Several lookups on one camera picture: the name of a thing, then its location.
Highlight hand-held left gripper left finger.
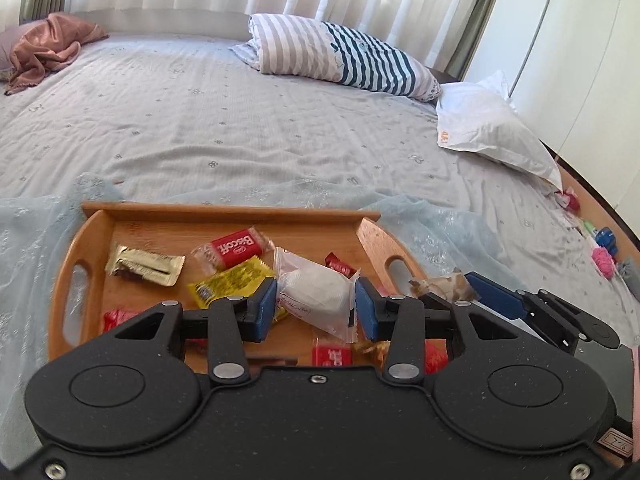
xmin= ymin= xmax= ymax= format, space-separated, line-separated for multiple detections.
xmin=102 ymin=277 xmax=278 ymax=387

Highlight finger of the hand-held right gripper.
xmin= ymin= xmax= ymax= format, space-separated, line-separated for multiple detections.
xmin=464 ymin=271 xmax=621 ymax=348

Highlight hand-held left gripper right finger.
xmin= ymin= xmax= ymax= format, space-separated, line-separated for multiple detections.
xmin=354 ymin=277 xmax=543 ymax=387

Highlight yellow snack packet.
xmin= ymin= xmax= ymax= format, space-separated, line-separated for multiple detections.
xmin=186 ymin=255 xmax=288 ymax=323

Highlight clear packet with white pastry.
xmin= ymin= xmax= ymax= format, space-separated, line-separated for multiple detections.
xmin=272 ymin=247 xmax=361 ymax=343

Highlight dark red wafer packet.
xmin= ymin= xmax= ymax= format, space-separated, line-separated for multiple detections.
xmin=324 ymin=252 xmax=362 ymax=278

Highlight brown almond packet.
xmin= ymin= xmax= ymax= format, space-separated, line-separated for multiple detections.
xmin=407 ymin=267 xmax=476 ymax=303

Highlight red nut packet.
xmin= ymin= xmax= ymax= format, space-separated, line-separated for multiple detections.
xmin=312 ymin=340 xmax=391 ymax=368

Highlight red biscuit packet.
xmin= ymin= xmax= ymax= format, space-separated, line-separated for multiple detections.
xmin=191 ymin=226 xmax=276 ymax=268

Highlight wooden tray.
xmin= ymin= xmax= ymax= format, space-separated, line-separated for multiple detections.
xmin=47 ymin=201 xmax=451 ymax=376

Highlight gold foil snack packet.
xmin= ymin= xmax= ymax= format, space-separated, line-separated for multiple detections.
xmin=105 ymin=243 xmax=187 ymax=288

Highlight long red chocolate bar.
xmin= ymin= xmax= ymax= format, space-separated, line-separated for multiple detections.
xmin=102 ymin=308 xmax=208 ymax=348

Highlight pink fluffy toy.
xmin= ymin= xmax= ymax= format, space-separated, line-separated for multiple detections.
xmin=591 ymin=247 xmax=618 ymax=281

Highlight grey small toy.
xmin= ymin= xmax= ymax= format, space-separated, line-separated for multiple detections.
xmin=617 ymin=257 xmax=640 ymax=291

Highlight red and white small toy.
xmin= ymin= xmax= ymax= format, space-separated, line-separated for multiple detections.
xmin=554 ymin=187 xmax=581 ymax=212

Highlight blue small toy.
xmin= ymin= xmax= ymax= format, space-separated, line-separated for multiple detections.
xmin=596 ymin=227 xmax=619 ymax=256

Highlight white pillow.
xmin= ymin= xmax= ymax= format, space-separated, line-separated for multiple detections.
xmin=436 ymin=71 xmax=563 ymax=193

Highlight bed with grey sheet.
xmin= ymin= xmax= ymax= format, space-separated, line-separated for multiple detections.
xmin=0 ymin=32 xmax=640 ymax=466

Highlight white wardrobe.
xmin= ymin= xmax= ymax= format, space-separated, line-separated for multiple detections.
xmin=462 ymin=0 xmax=640 ymax=241

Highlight striped pillow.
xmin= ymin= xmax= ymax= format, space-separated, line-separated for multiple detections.
xmin=230 ymin=13 xmax=442 ymax=102

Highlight pink crumpled cloth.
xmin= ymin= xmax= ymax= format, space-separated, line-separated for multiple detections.
xmin=4 ymin=12 xmax=110 ymax=96

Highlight mauve pillow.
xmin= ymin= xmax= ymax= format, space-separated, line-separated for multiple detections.
xmin=0 ymin=25 xmax=31 ymax=81

